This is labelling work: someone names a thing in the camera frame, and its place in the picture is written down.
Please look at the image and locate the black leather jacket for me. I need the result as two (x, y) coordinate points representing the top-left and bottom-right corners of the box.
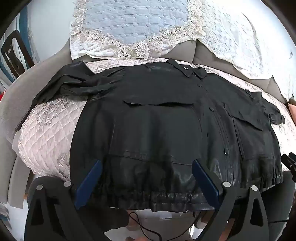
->
(15, 58), (285, 212)

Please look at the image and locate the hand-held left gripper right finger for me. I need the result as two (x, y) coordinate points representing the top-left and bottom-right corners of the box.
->
(192, 159), (270, 241)

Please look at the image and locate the blue striped curtain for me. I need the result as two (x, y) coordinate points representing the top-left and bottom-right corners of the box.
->
(0, 14), (40, 93)

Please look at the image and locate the black cable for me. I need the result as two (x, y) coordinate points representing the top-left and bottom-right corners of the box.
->
(128, 211), (192, 241)

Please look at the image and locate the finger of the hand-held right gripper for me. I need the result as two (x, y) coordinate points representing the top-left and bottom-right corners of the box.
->
(280, 152), (296, 183)

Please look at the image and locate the grey sofa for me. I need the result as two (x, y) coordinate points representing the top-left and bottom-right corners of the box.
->
(0, 38), (296, 209)

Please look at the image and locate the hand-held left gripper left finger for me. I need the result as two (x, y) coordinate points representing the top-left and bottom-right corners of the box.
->
(25, 159), (103, 241)

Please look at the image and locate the blue lace-trimmed backrest cover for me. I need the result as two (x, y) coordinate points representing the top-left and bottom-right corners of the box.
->
(69, 0), (208, 61)

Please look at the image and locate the white lace backrest cover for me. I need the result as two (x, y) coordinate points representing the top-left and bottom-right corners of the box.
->
(192, 0), (296, 100)

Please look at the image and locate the pink quilted sofa cover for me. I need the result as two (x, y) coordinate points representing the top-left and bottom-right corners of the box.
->
(18, 58), (296, 183)

